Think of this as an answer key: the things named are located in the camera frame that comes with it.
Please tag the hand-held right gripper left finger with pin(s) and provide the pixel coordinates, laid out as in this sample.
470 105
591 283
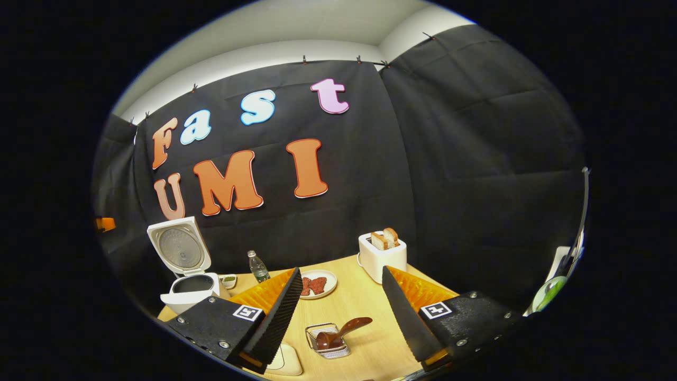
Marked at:
275 317

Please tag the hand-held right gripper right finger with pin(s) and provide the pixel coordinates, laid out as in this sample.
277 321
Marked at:
410 317

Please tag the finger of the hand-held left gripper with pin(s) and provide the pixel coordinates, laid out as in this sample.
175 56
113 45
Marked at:
106 224

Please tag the cream square rice dish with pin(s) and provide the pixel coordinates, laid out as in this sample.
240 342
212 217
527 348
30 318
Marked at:
288 362

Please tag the brown wooden spoon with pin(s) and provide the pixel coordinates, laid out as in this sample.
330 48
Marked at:
344 328

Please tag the white rice cooker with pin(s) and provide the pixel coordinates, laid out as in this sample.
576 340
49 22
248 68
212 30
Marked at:
182 248

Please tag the red meat piece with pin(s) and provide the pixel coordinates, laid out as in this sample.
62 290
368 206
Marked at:
305 287
318 286

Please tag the clear plastic water bottle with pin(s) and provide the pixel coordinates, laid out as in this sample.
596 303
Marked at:
259 270

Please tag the small white sauce dish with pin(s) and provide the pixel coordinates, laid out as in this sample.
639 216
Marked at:
228 280

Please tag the white toaster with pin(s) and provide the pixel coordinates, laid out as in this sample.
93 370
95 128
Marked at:
383 262

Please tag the white round plate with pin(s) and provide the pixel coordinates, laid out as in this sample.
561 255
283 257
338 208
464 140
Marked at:
330 280

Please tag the toast slice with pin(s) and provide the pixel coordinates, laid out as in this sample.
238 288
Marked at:
392 237
379 241

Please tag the green round object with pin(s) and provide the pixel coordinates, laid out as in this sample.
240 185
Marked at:
547 293

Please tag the white box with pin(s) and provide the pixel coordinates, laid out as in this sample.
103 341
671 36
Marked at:
558 259

